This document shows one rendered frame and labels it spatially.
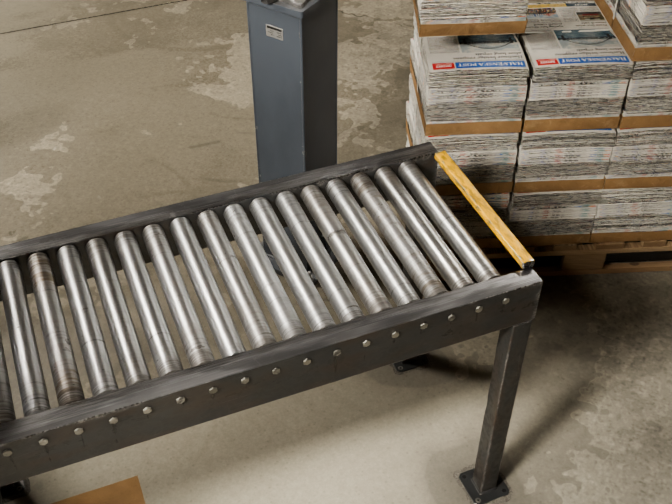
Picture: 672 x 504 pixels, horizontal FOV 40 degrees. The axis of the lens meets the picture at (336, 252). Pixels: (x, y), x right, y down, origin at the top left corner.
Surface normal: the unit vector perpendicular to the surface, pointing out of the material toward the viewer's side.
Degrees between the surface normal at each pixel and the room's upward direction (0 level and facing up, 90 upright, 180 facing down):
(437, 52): 1
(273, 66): 90
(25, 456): 90
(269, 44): 90
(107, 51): 0
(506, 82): 91
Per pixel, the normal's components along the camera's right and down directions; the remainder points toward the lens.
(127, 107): 0.00, -0.73
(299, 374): 0.37, 0.63
